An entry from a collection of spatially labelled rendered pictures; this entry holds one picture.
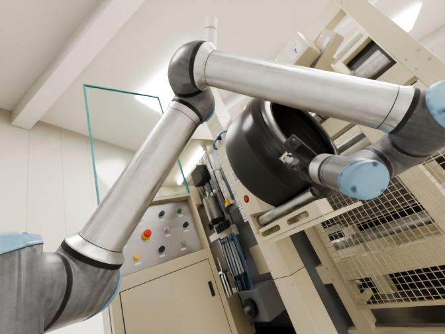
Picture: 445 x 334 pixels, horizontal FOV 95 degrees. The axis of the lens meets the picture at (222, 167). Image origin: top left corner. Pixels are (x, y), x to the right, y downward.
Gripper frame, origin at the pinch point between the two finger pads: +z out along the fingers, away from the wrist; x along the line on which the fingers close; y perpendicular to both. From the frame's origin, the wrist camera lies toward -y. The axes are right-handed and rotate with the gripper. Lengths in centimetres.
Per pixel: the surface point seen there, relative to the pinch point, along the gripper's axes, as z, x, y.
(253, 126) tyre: 11.1, 0.6, -15.5
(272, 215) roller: 12.9, -20.4, 22.0
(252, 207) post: 34.0, -25.5, 22.5
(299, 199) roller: 1.8, -7.6, 18.8
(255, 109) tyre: 16.7, 7.6, -19.3
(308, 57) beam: 47, 60, -15
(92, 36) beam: 190, -24, -180
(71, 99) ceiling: 271, -112, -189
